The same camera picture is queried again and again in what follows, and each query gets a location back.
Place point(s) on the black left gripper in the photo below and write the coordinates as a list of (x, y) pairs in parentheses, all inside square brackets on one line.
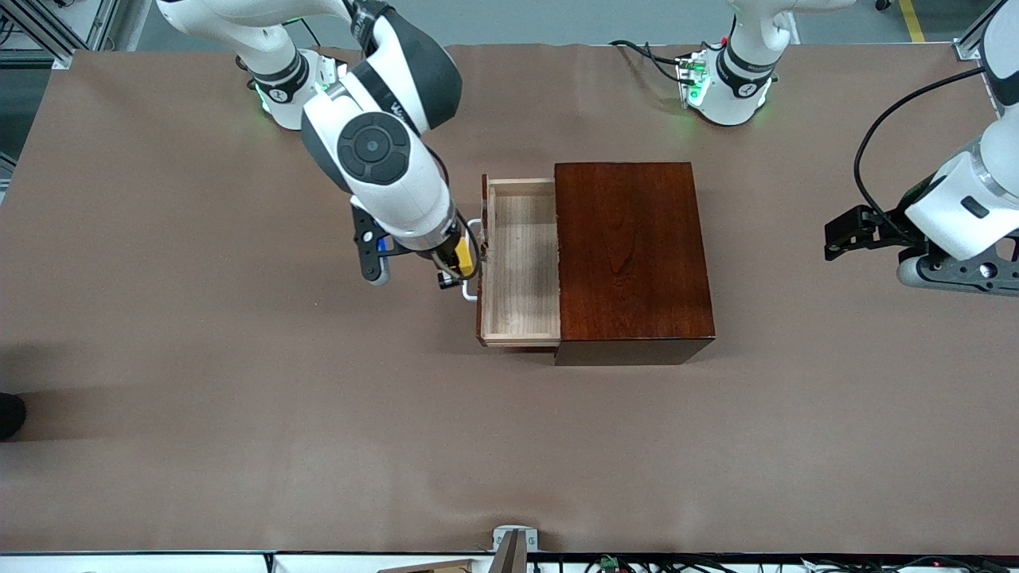
[(885, 225)]

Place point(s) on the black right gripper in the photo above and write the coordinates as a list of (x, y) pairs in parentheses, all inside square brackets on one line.
[(443, 255)]

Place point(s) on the yellow block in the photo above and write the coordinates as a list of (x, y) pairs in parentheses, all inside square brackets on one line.
[(463, 256)]

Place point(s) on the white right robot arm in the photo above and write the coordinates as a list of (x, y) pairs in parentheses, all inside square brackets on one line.
[(398, 199)]

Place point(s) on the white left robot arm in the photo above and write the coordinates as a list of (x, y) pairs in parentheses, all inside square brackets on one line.
[(736, 99)]

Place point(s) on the dark brown wooden cabinet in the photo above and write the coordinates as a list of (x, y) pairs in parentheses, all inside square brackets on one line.
[(637, 263)]

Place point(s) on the brown table mat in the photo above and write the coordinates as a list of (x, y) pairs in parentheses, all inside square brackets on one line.
[(398, 438)]

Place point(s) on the aluminium profile with foot plate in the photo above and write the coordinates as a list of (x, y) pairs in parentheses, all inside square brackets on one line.
[(967, 49)]

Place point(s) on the tan board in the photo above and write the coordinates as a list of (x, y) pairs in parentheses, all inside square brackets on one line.
[(434, 567)]

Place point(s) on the green terminal connector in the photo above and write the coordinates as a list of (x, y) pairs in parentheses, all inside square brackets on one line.
[(610, 563)]

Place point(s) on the black shoe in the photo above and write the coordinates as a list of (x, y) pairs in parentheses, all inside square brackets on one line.
[(9, 415)]

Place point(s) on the grey metal bracket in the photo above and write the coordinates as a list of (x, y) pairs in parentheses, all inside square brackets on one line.
[(532, 541)]

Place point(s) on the grey camera pole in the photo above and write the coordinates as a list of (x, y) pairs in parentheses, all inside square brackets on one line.
[(511, 557)]

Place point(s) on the aluminium frame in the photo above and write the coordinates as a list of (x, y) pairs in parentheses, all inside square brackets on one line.
[(80, 24)]

